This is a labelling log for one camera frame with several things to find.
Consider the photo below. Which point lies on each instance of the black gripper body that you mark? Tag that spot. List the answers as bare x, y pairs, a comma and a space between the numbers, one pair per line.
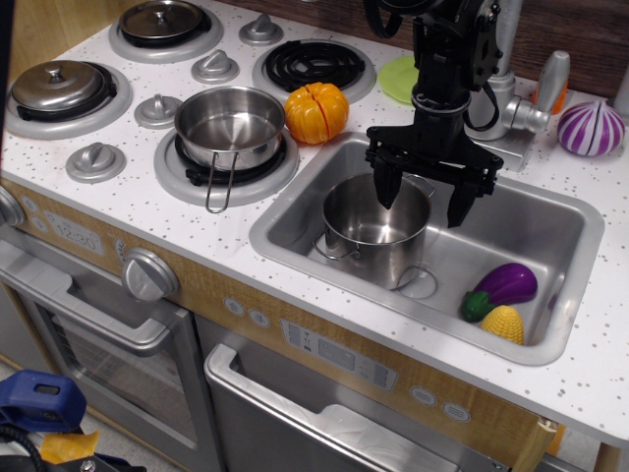
435, 145

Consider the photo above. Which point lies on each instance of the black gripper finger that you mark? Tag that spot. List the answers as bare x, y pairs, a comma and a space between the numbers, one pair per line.
387, 182
461, 201

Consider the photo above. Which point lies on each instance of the tall steel pot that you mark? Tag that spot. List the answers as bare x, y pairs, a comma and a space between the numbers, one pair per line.
361, 237

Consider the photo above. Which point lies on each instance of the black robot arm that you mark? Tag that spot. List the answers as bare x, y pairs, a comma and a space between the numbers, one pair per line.
455, 52

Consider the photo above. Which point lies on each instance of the grey toy sink basin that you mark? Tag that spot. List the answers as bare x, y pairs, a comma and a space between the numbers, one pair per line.
555, 236

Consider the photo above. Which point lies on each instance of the steel pot lid rear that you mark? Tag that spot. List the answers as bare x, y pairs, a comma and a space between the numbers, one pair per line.
156, 20

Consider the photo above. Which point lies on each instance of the steel pot lid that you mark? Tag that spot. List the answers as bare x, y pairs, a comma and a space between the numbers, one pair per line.
156, 20
57, 85

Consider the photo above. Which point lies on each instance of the steel pot lid left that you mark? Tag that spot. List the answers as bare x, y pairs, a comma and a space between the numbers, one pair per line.
57, 85

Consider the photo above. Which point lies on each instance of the silver toy faucet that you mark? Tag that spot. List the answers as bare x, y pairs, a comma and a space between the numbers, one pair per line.
519, 120

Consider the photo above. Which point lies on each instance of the green plastic plate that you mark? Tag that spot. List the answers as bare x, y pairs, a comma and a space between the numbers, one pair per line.
398, 77

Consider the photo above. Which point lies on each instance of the orange toy pumpkin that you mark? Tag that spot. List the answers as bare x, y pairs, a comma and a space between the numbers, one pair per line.
316, 113

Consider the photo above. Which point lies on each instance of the purple toy eggplant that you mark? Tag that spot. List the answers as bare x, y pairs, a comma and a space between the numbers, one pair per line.
508, 284

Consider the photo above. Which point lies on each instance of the yellow toy corn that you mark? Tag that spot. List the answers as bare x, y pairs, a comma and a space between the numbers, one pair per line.
505, 322

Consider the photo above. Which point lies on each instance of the black coil burner rear right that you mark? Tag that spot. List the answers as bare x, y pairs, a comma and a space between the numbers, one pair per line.
298, 63

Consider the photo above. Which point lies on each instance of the purple striped toy onion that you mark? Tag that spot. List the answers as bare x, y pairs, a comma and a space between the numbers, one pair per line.
591, 129

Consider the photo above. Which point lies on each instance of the silver stove knob rear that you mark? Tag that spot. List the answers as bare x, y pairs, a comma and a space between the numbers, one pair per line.
262, 31

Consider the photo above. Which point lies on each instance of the silver stove knob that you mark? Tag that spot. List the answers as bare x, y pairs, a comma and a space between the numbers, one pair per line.
157, 112
262, 31
95, 163
215, 68

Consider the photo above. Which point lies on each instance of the silver stove knob left centre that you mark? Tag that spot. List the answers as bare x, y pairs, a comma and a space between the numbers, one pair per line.
157, 112

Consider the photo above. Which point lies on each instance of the large silver oven dial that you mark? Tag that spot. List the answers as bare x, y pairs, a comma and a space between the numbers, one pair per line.
146, 277

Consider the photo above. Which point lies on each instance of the silver dishwasher door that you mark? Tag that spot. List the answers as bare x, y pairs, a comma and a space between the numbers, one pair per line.
273, 414

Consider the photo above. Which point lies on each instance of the silver stove knob front left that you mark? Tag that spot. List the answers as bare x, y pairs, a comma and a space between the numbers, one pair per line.
95, 163

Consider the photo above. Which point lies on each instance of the silver oven door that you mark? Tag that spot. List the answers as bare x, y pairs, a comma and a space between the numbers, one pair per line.
138, 364

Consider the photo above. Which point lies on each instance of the blue clamp tool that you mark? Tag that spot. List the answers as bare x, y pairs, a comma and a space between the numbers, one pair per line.
40, 402

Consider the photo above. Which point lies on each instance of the yellow cloth scrap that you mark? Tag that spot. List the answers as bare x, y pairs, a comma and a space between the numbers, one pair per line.
64, 447

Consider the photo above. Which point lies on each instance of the orange toy behind faucet handle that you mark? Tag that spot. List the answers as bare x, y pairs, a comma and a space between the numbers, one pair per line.
558, 104

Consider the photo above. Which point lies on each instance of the silver faucet lever handle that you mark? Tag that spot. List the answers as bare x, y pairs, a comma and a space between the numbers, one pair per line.
553, 80

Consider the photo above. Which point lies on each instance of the steel saucepan with wire handle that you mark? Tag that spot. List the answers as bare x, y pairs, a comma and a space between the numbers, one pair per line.
230, 129

